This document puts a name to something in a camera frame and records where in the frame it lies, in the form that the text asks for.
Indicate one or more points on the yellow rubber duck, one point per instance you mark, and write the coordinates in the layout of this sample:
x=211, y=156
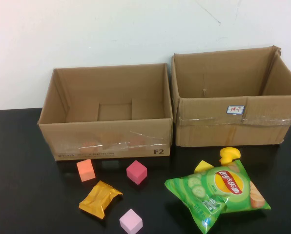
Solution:
x=228, y=156

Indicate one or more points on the orange foil snack packet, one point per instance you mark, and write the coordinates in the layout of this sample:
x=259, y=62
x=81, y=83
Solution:
x=99, y=198

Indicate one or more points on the cardboard box with white label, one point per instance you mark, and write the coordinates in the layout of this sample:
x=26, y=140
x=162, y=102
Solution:
x=209, y=131

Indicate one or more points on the orange foam cube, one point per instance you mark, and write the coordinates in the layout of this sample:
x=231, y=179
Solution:
x=86, y=170

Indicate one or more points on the yellow foam cube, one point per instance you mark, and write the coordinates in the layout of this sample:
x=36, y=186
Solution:
x=202, y=167

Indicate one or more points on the light pink foam cube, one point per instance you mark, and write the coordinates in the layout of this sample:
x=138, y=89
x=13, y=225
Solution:
x=130, y=221

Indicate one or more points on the magenta foam cube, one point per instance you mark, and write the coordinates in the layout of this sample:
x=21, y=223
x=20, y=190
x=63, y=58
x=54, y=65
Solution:
x=136, y=172

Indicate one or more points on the green potato chips bag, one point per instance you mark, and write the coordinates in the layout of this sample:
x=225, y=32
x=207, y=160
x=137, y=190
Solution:
x=209, y=192

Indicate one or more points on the cardboard box with F2 print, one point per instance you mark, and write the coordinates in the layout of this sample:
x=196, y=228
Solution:
x=111, y=141

